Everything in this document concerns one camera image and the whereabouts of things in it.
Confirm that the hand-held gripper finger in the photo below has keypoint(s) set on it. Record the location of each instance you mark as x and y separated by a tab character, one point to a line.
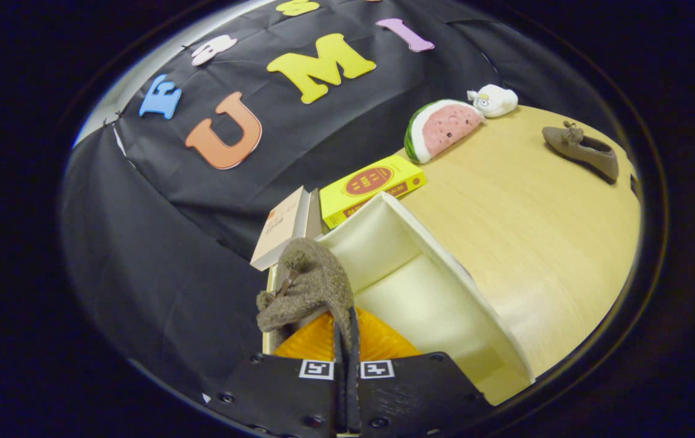
340	389
353	389

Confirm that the cream storage box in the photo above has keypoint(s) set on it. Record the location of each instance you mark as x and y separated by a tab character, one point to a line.
420	304

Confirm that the brown fuzzy slipper shoe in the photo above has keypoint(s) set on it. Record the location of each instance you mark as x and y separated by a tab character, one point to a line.
317	280
590	152

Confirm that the beige book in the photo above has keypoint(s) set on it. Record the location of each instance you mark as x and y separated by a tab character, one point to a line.
280	228

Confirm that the grey book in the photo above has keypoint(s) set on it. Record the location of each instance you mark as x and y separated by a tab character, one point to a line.
314	213

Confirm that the yellow book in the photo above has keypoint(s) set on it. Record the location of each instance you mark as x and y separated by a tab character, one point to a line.
371	182

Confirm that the watermelon slice plush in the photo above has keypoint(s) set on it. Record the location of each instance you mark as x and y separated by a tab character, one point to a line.
444	128

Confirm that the white plush toy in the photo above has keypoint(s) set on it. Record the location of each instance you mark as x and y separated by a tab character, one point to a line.
496	100

